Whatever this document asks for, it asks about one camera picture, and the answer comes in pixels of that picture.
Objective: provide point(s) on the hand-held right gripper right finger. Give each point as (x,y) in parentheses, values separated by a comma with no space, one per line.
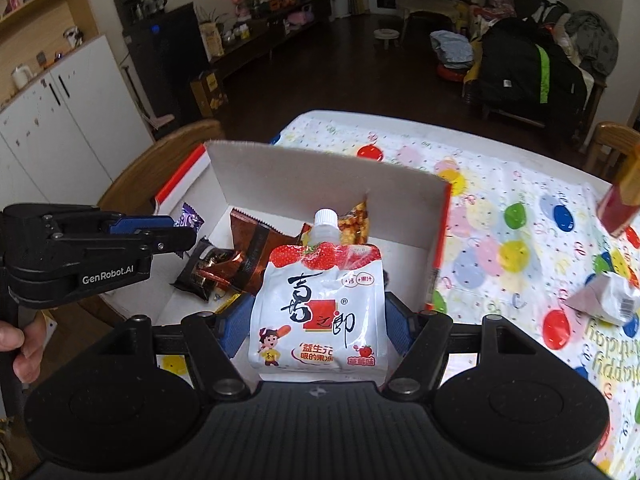
(397,327)

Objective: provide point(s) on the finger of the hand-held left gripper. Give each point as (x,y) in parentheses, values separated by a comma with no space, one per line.
(165,241)
(140,222)

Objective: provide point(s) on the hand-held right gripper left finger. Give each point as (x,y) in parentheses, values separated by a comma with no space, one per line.
(235,327)

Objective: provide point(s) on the purple candy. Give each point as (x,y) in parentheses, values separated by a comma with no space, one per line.
(190,217)

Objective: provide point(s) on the dark brown snack packet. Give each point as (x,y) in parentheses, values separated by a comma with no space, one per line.
(200,270)

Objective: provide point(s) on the red-brown foil snack packet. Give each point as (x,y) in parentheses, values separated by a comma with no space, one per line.
(255,250)

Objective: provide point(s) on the white strawberry jelly pouch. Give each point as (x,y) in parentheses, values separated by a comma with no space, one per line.
(320,300)

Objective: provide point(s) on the red and yellow snack packet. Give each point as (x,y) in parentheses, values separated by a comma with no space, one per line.
(352,225)

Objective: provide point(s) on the white cardboard box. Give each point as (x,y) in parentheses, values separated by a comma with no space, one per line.
(310,175)

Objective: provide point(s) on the person's left hand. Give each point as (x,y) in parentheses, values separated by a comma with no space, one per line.
(32,345)

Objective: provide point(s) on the wooden chair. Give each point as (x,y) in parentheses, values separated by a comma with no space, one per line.
(150,165)
(607,145)

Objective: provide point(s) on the white cabinet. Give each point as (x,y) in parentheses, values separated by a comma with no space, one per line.
(60,130)

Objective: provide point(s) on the yellow cardboard box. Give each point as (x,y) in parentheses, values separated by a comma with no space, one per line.
(207,92)

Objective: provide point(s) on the spotted tablecloth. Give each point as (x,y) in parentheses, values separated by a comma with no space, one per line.
(500,200)

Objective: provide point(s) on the black water dispenser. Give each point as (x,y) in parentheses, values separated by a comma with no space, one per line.
(165,60)

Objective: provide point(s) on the white kettle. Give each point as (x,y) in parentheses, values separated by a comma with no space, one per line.
(21,76)

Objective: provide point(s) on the white gift bag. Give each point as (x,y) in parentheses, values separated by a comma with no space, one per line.
(212,40)

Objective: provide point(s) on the white crumpled packet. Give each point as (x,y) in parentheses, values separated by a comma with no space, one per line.
(610,300)

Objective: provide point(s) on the low dark cabinet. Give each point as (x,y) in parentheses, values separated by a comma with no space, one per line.
(270,40)

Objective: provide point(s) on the orange juice bottle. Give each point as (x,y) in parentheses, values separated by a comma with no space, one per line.
(620,210)

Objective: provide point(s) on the red basin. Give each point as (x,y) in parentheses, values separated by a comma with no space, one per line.
(452,74)

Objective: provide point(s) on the pink plush toy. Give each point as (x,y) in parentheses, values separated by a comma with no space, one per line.
(300,17)

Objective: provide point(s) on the blue-grey cloth pile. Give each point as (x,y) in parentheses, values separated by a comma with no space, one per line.
(450,45)

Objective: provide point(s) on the black bag with green stripe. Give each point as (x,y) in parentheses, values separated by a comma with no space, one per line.
(515,65)

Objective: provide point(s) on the small white stool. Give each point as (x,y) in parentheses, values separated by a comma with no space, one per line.
(387,36)

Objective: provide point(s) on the low table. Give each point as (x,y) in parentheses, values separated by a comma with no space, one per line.
(430,7)

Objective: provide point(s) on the grey jacket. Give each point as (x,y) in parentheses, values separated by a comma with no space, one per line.
(595,40)

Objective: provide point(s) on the wooden wall shelf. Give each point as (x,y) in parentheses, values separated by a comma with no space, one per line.
(85,10)

